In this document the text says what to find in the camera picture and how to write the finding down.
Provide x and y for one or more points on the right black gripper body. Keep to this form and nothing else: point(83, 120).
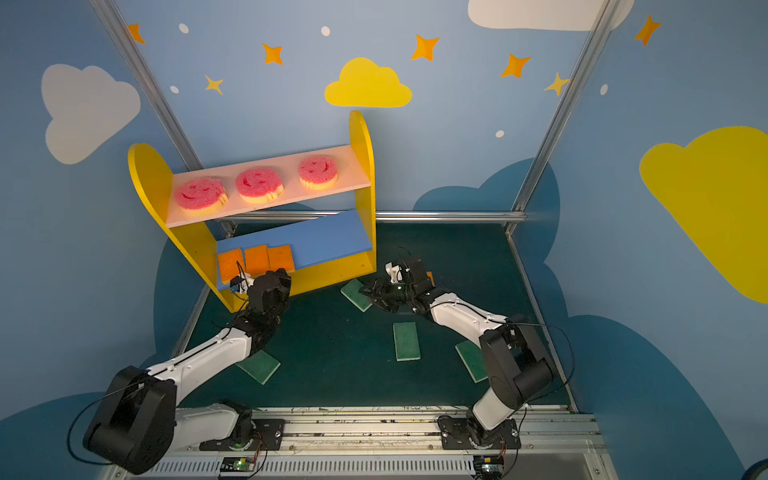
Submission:
point(379, 290)

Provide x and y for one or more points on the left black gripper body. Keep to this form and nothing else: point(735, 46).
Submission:
point(253, 287)

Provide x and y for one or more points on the green sponge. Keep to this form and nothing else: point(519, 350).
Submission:
point(352, 292)
point(260, 366)
point(406, 341)
point(471, 356)

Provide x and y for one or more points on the pink smiley sponge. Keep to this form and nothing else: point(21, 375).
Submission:
point(201, 197)
point(259, 185)
point(318, 172)

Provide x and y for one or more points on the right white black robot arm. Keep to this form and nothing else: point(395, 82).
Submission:
point(517, 363)

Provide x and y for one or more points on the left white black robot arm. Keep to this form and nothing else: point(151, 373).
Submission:
point(140, 418)

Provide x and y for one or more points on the yellow shelf with pink and blue boards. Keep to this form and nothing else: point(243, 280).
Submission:
point(326, 249)

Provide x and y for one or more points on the back aluminium floor bar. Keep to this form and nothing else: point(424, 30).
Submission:
point(459, 217)

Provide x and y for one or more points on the left small circuit board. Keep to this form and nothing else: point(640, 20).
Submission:
point(238, 466)

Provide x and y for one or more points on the small circuit board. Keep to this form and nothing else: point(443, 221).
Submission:
point(238, 466)
point(488, 467)

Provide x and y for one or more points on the right small circuit board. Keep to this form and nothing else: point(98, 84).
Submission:
point(488, 467)

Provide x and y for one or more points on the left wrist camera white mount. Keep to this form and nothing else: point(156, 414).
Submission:
point(239, 285)

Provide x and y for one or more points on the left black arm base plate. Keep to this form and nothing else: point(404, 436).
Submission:
point(264, 434)

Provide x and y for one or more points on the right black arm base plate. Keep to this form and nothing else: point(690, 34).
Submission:
point(466, 433)

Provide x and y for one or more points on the aluminium rail frame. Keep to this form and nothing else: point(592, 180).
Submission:
point(403, 442)

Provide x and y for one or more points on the right aluminium corner post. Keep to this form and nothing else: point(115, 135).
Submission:
point(580, 74)

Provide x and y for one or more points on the aluminium corner post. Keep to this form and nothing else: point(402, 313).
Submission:
point(580, 74)
point(113, 21)

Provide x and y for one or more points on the left aluminium corner post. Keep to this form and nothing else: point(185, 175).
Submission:
point(113, 21)

